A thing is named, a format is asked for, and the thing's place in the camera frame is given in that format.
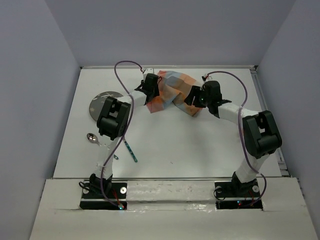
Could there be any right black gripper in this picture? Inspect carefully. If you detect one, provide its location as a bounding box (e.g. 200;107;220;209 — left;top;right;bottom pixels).
183;85;211;108

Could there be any orange grey checkered cloth napkin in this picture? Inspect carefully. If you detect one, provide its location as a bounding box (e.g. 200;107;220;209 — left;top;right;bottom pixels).
146;70;202;117

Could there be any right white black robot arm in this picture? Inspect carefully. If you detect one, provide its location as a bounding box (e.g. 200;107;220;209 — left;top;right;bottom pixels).
184;81;282;200

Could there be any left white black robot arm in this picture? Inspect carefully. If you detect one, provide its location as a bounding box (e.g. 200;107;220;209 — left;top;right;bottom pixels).
89;73;162;199

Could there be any dark round deer plate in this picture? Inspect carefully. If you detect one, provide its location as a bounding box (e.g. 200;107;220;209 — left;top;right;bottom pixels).
89;91;123;121

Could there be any white front cover panel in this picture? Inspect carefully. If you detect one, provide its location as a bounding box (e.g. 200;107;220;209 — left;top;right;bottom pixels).
30;177;317;240

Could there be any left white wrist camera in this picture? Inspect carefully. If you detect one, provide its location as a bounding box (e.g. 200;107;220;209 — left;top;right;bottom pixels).
143;67;155;74

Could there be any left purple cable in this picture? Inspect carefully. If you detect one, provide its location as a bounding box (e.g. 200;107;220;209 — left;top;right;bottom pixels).
99;60;144;210

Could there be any purple cable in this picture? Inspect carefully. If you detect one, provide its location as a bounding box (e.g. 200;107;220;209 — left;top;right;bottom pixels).
202;70;267;208
99;60;144;210

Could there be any aluminium table edge rail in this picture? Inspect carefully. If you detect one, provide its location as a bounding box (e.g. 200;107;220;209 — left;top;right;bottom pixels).
80;65;256;70

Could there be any fork with teal handle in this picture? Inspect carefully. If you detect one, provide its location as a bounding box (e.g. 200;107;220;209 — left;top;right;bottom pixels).
123;139;138;163

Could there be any spoon with teal handle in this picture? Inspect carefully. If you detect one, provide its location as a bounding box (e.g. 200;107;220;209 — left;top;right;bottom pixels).
86;133;119;163

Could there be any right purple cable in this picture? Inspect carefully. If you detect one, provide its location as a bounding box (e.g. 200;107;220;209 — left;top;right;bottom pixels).
202;70;267;208

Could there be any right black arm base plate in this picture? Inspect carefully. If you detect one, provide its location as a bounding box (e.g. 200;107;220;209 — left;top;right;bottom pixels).
213;180;263;210

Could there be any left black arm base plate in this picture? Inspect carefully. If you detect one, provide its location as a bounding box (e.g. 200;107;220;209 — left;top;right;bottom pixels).
78;181;128;211

